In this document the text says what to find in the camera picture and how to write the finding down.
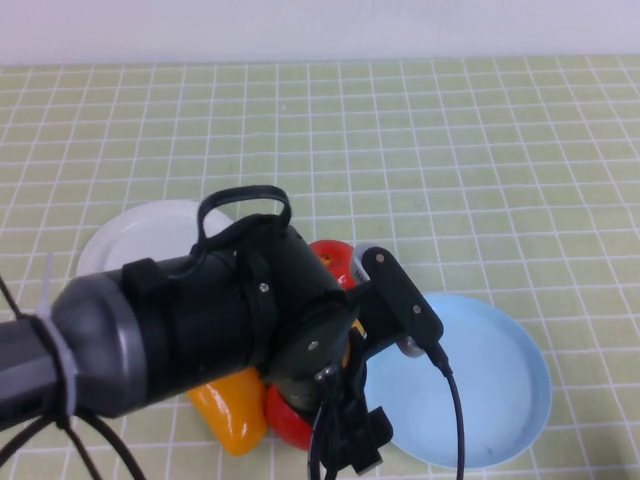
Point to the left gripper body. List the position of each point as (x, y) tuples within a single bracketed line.
[(345, 395)]

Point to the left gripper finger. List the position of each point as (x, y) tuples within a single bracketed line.
[(367, 460), (340, 450)]

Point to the red apple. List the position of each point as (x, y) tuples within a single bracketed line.
[(285, 420), (341, 260)]

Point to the yellow mango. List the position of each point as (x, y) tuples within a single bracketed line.
[(235, 425)]

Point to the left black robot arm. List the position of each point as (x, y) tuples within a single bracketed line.
[(150, 340)]

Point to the light blue round plate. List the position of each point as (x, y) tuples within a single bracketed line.
[(500, 375)]

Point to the white round plate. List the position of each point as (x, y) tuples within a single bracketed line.
[(125, 240)]

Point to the white zip tie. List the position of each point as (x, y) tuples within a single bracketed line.
[(62, 360)]

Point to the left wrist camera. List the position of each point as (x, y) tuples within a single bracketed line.
[(395, 295)]

